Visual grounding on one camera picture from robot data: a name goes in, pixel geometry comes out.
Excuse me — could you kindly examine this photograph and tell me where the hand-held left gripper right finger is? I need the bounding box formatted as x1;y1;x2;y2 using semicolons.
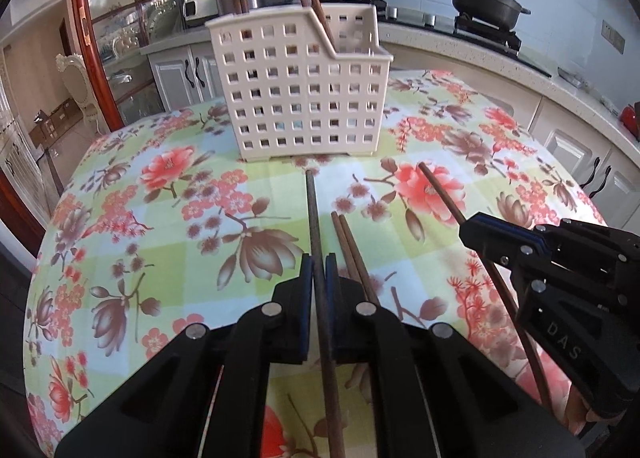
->
324;253;587;458

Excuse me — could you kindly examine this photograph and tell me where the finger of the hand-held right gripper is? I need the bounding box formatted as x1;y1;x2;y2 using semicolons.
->
474;213;640;265
459;223;632;418

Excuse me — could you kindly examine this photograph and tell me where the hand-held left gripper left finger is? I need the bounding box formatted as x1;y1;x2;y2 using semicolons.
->
54;253;315;458

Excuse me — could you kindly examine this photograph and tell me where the white perforated plastic basket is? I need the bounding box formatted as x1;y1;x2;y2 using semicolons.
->
205;3;393;164

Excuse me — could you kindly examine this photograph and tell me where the person's right hand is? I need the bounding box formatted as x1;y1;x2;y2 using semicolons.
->
565;380;603;436

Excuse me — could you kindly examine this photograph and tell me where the white kitchen base cabinet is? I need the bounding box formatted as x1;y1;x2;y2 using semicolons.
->
150;43;236;109
530;98;640;229

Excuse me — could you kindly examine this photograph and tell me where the floral tablecloth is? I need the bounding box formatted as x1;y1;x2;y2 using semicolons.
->
22;69;608;458

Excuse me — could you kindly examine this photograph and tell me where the red container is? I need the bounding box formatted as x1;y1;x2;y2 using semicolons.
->
620;104;640;141

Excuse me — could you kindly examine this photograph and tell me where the black gas stove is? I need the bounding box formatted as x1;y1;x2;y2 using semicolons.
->
310;0;553;79

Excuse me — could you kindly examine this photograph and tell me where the black lidded pot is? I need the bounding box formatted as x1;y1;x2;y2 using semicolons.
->
442;0;532;29

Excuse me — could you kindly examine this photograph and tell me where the cardboard box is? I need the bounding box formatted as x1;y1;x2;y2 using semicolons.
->
27;110;58;149
50;98;81;131

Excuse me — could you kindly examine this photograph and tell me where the white panelled cabinet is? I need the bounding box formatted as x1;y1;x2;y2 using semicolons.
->
0;128;61;199

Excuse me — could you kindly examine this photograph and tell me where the white rice cooker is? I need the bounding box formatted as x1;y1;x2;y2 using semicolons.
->
182;0;226;29

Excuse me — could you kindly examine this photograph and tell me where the white ornate chair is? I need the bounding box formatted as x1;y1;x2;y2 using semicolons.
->
54;53;108;134

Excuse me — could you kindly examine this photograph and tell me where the wooden framed glass cabinet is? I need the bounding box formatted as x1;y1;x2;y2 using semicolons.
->
70;0;241;131

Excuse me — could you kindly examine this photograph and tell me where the red-brown wooden door frame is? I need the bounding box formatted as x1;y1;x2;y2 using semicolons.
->
0;168;51;251

